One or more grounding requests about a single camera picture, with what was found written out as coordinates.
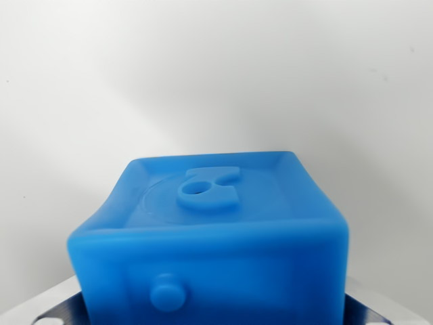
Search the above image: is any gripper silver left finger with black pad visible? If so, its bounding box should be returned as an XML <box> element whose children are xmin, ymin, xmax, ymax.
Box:
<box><xmin>32</xmin><ymin>274</ymin><xmax>89</xmax><ymax>325</ymax></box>

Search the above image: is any blue rubber cube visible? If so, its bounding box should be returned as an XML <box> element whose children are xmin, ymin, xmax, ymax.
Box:
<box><xmin>66</xmin><ymin>150</ymin><xmax>350</xmax><ymax>325</ymax></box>

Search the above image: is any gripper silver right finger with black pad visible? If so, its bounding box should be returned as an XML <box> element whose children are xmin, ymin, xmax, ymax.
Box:
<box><xmin>343</xmin><ymin>276</ymin><xmax>402</xmax><ymax>325</ymax></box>

